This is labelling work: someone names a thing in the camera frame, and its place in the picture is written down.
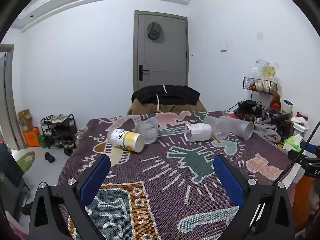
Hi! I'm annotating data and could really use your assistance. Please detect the cardboard box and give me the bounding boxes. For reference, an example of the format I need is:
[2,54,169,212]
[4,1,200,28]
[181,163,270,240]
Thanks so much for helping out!
[17,109,33,132]

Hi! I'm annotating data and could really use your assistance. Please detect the white tape roll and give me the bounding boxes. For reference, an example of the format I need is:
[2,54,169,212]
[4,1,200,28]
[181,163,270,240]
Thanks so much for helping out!
[282,99,294,113]

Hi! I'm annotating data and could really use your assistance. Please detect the printed blanket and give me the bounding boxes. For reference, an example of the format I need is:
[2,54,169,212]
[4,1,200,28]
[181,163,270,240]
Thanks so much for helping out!
[58,110,299,240]

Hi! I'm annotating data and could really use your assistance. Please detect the large frosted plastic cup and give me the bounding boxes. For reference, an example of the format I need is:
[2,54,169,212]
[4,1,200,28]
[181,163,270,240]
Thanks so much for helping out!
[219,116,254,141]

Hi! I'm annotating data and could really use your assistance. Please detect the black wire basket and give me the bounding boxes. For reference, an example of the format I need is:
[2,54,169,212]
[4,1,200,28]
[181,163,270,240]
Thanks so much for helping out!
[243,77,279,96]

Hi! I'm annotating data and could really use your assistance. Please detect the black shoe rack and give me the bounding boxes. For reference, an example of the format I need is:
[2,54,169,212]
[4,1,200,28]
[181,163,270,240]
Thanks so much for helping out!
[40,114,77,149]

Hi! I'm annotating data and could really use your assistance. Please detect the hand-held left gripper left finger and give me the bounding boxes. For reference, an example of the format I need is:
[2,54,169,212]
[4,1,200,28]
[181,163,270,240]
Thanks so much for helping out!
[29,154,111,240]

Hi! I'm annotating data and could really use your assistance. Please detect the green tissue pack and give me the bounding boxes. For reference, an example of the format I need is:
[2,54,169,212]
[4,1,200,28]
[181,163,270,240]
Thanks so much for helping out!
[282,133,304,152]

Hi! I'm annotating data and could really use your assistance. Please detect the clear plastic bag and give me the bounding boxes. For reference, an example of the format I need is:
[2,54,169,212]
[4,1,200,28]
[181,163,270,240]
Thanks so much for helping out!
[252,59,281,79]

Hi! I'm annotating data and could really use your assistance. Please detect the black cable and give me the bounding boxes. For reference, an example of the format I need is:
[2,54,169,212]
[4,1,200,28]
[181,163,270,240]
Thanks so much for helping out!
[274,121,320,183]

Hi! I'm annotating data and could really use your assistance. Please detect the yellow and white paper cup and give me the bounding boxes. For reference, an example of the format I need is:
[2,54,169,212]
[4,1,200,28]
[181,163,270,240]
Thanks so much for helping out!
[107,128,146,153]

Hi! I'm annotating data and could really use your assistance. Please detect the grey cloth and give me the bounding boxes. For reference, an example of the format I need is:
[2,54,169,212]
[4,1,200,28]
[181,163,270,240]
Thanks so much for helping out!
[253,122,282,145]

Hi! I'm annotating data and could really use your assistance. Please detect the grey side door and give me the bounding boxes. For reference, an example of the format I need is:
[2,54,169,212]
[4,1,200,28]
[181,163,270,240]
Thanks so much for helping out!
[0,44,27,151]

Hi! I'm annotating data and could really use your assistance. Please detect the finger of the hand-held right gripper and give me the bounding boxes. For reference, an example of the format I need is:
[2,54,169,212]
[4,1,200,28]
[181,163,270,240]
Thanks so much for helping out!
[299,141,320,153]
[287,149,320,178]

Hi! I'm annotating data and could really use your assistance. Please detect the brown plush toy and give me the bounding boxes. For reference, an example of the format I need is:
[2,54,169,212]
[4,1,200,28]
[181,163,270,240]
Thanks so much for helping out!
[269,93,282,109]

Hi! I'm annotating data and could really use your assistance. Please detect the clear plastic cup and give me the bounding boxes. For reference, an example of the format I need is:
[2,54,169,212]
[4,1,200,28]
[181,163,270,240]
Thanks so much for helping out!
[134,120,159,145]

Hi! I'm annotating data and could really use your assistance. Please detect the orange box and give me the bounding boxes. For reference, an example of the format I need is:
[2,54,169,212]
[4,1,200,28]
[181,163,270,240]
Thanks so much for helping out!
[23,127,41,148]

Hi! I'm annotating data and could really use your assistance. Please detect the grey hat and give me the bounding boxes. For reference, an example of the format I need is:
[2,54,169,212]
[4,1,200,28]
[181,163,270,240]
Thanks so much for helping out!
[147,21,164,41]

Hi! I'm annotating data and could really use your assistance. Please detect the black door lock handle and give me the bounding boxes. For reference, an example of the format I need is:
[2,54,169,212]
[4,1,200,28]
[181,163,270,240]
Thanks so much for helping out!
[139,65,150,81]

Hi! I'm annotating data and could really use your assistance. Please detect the small frosted plastic cup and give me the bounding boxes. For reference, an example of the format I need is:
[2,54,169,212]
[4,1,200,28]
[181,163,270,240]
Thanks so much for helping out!
[203,116,229,141]

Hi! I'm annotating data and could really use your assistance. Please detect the white label plastic cup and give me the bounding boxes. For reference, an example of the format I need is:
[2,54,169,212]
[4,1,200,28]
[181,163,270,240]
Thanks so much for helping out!
[184,123,212,142]

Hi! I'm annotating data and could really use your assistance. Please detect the brown cloth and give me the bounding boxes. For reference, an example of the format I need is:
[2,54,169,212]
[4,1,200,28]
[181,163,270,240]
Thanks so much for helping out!
[127,98,207,116]

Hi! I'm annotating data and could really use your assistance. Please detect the black bag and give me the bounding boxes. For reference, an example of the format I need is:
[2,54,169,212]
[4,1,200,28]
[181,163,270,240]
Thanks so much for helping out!
[236,100,263,122]

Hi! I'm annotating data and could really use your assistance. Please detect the white strap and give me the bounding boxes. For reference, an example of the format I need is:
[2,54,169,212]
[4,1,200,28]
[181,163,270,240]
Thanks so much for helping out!
[155,84,167,113]

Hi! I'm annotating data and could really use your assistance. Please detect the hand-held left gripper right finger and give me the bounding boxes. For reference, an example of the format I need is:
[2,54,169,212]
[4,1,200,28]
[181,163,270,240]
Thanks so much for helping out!
[213,154,295,240]

